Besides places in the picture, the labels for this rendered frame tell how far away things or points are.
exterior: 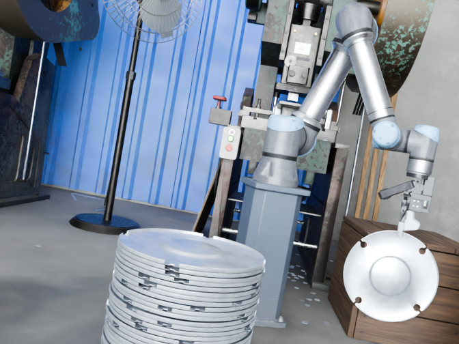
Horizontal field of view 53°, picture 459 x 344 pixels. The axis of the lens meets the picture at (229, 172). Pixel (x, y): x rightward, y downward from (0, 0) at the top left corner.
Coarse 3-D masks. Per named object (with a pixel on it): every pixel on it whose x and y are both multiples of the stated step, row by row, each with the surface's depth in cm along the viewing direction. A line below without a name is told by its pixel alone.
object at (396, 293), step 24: (384, 240) 147; (408, 240) 146; (360, 264) 148; (384, 264) 147; (408, 264) 146; (432, 264) 145; (360, 288) 148; (384, 288) 147; (408, 288) 146; (432, 288) 145; (384, 312) 147; (408, 312) 146
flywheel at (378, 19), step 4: (376, 0) 249; (380, 0) 222; (384, 0) 217; (380, 4) 221; (384, 4) 216; (380, 8) 219; (384, 8) 217; (380, 12) 218; (384, 12) 217; (376, 16) 225; (380, 16) 219; (376, 20) 223; (380, 20) 220; (380, 24) 222; (376, 40) 233
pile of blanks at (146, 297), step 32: (128, 256) 81; (128, 288) 83; (160, 288) 77; (192, 288) 77; (224, 288) 79; (256, 288) 87; (128, 320) 80; (160, 320) 77; (192, 320) 78; (224, 320) 80
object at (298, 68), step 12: (288, 36) 220; (300, 36) 219; (312, 36) 219; (288, 48) 220; (300, 48) 219; (312, 48) 219; (288, 60) 219; (300, 60) 220; (312, 60) 219; (288, 72) 217; (300, 72) 217; (312, 72) 220; (300, 84) 219
